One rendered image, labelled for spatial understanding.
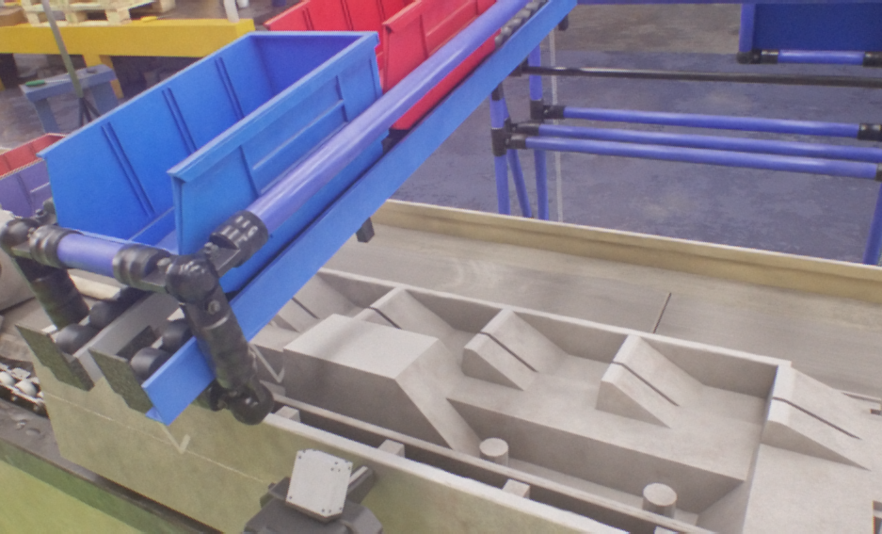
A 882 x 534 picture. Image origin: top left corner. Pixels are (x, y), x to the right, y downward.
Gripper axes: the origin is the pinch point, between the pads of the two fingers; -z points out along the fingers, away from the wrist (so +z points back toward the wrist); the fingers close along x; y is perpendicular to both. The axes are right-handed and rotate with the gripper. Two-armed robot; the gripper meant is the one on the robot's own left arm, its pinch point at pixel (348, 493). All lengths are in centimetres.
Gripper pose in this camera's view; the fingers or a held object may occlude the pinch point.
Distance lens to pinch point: 68.6
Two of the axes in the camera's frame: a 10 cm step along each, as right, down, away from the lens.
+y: -0.3, -9.2, -3.9
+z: -4.8, 3.5, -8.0
